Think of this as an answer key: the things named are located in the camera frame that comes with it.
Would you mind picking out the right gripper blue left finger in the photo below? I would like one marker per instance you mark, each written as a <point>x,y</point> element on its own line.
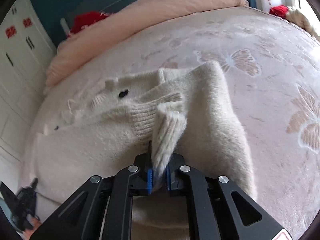
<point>149,181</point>

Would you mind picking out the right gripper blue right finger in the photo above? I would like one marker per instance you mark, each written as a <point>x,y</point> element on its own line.
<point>168,178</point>

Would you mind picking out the cream knit sweater black hearts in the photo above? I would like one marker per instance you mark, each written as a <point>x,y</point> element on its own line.
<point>90,124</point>

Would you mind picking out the red and cream clothes pile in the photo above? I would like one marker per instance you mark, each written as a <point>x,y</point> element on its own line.
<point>293,15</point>

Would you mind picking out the pink folded duvet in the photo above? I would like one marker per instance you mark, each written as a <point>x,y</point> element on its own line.
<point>89,43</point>

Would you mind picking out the white panelled wardrobe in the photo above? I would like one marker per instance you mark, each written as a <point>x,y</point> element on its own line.
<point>26,52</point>

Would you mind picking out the red cloth at headboard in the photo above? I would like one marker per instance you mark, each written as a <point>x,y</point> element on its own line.
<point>85,20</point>

